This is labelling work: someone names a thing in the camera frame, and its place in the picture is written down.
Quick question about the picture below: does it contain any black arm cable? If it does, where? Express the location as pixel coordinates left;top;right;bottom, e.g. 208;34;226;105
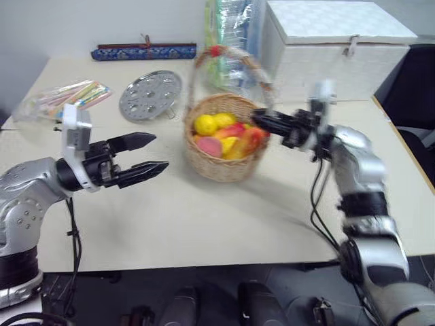
309;149;361;306
63;196;84;320

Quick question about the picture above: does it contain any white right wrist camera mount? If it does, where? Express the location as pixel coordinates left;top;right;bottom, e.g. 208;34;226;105
302;79;339;150

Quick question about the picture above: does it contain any round metal steamer plate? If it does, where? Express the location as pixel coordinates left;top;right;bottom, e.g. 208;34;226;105
118;70;183;122

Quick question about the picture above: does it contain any blue patterned rolled scroll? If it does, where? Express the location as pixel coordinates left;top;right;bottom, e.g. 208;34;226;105
90;33;198;62

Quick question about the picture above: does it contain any red and yellow peach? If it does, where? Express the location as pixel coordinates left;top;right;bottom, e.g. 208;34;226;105
213;122;254;140

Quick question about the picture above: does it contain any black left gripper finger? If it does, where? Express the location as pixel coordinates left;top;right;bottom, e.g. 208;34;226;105
106;132;158;159
115;160;170;189

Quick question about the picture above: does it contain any wicker basket with handle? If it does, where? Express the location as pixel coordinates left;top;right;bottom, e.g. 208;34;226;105
183;43;277;183

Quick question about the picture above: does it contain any clear green blue plastic package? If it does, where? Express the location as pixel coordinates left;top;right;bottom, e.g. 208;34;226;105
203;0;269;89

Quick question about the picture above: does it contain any orange red mango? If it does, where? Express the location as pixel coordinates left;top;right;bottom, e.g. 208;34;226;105
234;127;269;159

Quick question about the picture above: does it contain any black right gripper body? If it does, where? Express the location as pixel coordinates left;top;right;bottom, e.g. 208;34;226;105
283;109;320;149

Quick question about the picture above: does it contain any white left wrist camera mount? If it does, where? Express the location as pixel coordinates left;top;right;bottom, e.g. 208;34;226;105
60;103;99;194

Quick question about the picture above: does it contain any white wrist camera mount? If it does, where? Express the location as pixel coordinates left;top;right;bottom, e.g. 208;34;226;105
60;103;99;194
302;79;339;150

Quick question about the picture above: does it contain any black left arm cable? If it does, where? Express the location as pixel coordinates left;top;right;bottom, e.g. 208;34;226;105
63;196;84;320

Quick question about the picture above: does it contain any yellow round fruit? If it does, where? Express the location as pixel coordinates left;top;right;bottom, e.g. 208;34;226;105
213;112;238;128

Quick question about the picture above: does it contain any yellow lemon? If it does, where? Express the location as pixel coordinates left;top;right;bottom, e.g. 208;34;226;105
194;114;218;136

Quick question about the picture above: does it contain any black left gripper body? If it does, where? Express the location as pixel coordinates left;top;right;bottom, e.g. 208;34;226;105
81;139;123;189

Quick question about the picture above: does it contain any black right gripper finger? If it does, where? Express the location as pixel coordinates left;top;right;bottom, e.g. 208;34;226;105
251;118;290;137
250;108;293;126

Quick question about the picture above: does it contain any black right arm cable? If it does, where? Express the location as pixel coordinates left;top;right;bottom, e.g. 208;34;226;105
309;149;361;306

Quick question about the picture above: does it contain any clear bag of coloured sticks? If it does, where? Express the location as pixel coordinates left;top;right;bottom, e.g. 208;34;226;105
13;79;114;123

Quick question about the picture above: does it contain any white woven lidded box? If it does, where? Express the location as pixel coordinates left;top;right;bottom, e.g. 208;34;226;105
264;0;419;103

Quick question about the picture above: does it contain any pink round fruit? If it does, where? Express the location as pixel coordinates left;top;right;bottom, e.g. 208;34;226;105
198;135;224;158

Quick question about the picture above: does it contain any small yellow fruit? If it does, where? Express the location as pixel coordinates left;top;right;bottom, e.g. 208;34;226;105
220;136;241;159

